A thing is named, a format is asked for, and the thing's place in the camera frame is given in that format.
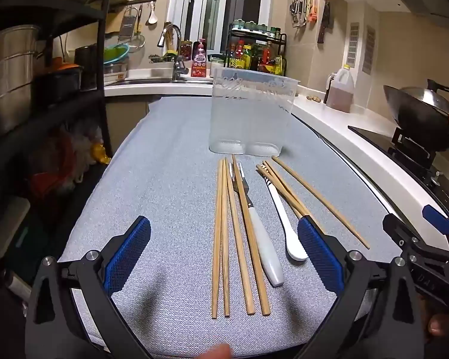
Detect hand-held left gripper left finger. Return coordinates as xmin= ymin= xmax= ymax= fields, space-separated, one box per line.
xmin=24 ymin=216 xmax=152 ymax=359

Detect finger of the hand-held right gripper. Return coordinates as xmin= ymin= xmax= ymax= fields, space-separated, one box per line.
xmin=382 ymin=213 xmax=423 ymax=248
xmin=422 ymin=205 xmax=449 ymax=233

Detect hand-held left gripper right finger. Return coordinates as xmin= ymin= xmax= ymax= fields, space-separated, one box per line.
xmin=297 ymin=215 xmax=425 ymax=359

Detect white striped handle cutlery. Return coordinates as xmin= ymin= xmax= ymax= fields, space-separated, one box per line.
xmin=262 ymin=162 xmax=308 ymax=262

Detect white handle metal fork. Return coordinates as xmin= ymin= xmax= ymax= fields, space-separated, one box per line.
xmin=229 ymin=162 xmax=286 ymax=288

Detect clear plastic utensil container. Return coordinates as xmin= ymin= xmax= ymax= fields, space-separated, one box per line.
xmin=209 ymin=68 xmax=298 ymax=156

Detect person's right hand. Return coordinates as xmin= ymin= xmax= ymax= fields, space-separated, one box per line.
xmin=427 ymin=312 xmax=449 ymax=338

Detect person's left hand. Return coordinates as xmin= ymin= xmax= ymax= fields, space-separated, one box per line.
xmin=195 ymin=344 xmax=233 ymax=359

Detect grey cloth mat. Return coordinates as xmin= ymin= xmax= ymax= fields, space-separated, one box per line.
xmin=58 ymin=95 xmax=397 ymax=358

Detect black cooktop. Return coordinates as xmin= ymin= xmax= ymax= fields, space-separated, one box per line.
xmin=348 ymin=125 xmax=449 ymax=229

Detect black wok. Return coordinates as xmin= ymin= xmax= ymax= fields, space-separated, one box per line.
xmin=383 ymin=79 xmax=449 ymax=152

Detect steel wok lid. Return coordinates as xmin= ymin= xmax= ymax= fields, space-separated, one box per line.
xmin=400 ymin=87 xmax=449 ymax=116

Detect bunch of plastic bags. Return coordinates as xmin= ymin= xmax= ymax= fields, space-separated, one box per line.
xmin=26 ymin=123 xmax=112 ymax=203

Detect cooking oil jug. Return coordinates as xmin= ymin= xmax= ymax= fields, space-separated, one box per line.
xmin=324 ymin=65 xmax=354 ymax=113

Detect steel sink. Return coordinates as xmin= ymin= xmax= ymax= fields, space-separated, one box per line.
xmin=112 ymin=77 xmax=173 ymax=85

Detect black metal shelf rack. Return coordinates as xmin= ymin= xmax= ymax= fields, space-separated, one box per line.
xmin=0 ymin=0 xmax=115 ymax=270

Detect steel basin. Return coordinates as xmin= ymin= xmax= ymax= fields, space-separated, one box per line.
xmin=104 ymin=62 xmax=130 ymax=79

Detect black pot with orange lid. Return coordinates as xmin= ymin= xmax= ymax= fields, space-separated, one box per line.
xmin=35 ymin=58 xmax=84 ymax=98

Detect black appliance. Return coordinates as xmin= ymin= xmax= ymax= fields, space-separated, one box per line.
xmin=75 ymin=45 xmax=98 ymax=90

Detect chrome kitchen faucet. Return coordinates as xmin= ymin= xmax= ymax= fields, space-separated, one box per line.
xmin=157 ymin=24 xmax=186 ymax=81

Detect sponge holder with sponges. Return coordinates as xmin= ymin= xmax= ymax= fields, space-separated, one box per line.
xmin=148 ymin=50 xmax=175 ymax=63

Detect green and blue bowls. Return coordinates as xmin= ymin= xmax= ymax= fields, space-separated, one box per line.
xmin=104 ymin=44 xmax=130 ymax=65

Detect red dish soap bottle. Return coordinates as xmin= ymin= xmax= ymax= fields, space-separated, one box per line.
xmin=191 ymin=38 xmax=210 ymax=79

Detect row of sauce bottles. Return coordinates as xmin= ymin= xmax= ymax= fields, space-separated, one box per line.
xmin=227 ymin=39 xmax=285 ymax=75

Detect hanging cleaver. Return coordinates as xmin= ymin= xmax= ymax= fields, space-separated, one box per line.
xmin=317 ymin=2 xmax=330 ymax=44

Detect large steel pot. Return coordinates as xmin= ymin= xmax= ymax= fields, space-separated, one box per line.
xmin=0 ymin=25 xmax=42 ymax=135

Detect metal grater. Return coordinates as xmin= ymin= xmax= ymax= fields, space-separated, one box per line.
xmin=118 ymin=7 xmax=140 ymax=42

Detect row of green-lidded jars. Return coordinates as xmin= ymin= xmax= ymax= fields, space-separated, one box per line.
xmin=232 ymin=20 xmax=281 ymax=38

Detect hanging metal kitchen tools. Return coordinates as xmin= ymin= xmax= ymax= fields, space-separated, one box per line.
xmin=290 ymin=0 xmax=309 ymax=28

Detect window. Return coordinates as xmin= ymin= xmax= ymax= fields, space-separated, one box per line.
xmin=166 ymin=0 xmax=275 ymax=55

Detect wall vent grille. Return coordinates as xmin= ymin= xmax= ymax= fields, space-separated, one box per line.
xmin=362 ymin=25 xmax=377 ymax=74
xmin=346 ymin=22 xmax=360 ymax=69

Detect black wire spice rack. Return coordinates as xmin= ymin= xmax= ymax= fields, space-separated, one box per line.
xmin=224 ymin=24 xmax=287 ymax=77

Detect wire mesh strainer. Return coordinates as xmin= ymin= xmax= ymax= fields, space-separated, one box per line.
xmin=129 ymin=34 xmax=146 ymax=53

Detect wall shelf with hooks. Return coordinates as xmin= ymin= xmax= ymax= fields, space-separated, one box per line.
xmin=110 ymin=0 xmax=158 ymax=13

